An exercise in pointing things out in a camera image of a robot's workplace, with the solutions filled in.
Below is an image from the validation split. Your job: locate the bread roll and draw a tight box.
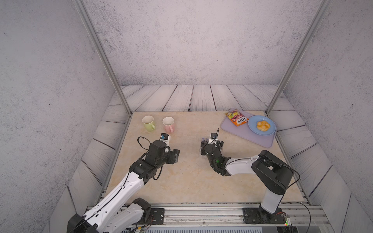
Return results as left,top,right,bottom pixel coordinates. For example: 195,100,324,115
256,120,271,132

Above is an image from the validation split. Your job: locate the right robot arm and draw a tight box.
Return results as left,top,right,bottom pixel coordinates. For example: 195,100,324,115
201,144,295,215

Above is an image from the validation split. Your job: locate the clear acrylic lipstick organizer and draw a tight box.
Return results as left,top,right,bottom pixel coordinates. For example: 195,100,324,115
200,144,207,156

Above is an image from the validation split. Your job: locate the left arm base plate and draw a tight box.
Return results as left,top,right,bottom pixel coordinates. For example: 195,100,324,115
138,208,165,225

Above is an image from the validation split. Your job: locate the orange snack packet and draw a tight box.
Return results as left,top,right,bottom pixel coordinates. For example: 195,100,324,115
226,109,248,127

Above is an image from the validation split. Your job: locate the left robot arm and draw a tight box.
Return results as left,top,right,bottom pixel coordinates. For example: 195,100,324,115
67,140,180,233

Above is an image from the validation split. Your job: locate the blue plate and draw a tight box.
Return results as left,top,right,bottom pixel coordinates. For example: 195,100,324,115
248,115,277,136

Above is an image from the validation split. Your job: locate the right frame post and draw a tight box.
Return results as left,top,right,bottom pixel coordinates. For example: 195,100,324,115
265,0,332,115

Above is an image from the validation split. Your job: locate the left frame post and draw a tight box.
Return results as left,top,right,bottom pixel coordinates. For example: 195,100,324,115
74,0,133,116

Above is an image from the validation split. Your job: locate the green mug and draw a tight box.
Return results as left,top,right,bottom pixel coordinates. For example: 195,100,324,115
142,115,155,132

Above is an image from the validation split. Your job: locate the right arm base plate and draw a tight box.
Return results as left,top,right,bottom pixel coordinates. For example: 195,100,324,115
242,206,287,224

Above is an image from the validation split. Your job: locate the frame post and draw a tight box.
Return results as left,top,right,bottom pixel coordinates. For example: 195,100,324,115
265,0,332,115
74,0,133,116

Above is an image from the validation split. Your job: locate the aluminium rail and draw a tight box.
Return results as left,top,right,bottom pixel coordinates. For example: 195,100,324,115
76,203,336,233

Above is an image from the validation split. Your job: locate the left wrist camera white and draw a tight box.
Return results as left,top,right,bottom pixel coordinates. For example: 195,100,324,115
159,133,170,146

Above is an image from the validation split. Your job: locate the pink mug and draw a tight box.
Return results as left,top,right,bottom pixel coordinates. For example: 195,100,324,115
162,116,175,134

